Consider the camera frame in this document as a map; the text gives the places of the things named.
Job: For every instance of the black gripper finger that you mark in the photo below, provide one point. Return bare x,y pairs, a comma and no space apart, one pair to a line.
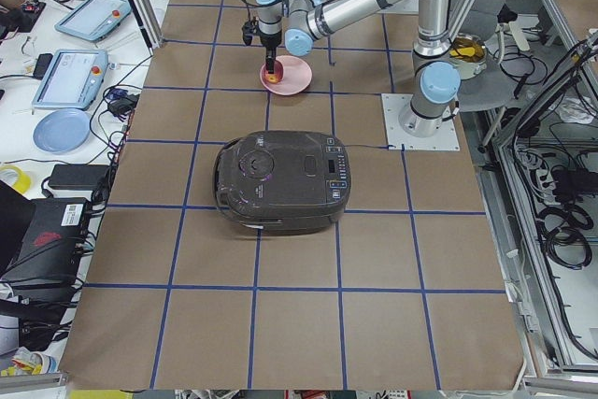
273,66
267,66

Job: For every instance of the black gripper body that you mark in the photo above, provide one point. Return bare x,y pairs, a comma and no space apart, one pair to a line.
270,42

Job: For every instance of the red apple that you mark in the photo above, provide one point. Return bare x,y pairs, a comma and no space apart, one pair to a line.
271,78

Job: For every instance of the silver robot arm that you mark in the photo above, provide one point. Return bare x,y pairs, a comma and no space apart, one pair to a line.
298,24

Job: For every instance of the pink plate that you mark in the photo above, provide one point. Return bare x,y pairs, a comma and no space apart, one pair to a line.
295,76

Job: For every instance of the blue plate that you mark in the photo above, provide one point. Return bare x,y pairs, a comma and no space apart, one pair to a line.
62,131

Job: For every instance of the dark grey rice cooker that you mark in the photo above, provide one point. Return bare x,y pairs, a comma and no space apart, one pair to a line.
283,181

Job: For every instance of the upper teach pendant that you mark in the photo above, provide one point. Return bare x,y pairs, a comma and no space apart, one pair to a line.
93,20

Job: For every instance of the teach pendant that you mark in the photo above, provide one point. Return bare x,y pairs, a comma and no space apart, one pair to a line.
72,80
93,20

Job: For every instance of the lower teach pendant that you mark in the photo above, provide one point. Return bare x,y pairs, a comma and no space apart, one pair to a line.
72,80

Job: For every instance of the metal pot yellow contents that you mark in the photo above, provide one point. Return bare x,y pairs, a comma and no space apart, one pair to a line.
468,55

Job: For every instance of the black power adapter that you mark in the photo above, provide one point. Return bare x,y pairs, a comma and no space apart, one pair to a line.
77,177

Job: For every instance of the yellow tape roll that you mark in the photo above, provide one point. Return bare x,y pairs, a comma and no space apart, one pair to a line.
15,178

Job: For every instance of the black computer box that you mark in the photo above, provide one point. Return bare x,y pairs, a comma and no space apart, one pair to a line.
40,240

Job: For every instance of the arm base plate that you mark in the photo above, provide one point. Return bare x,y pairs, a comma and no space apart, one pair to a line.
405,130

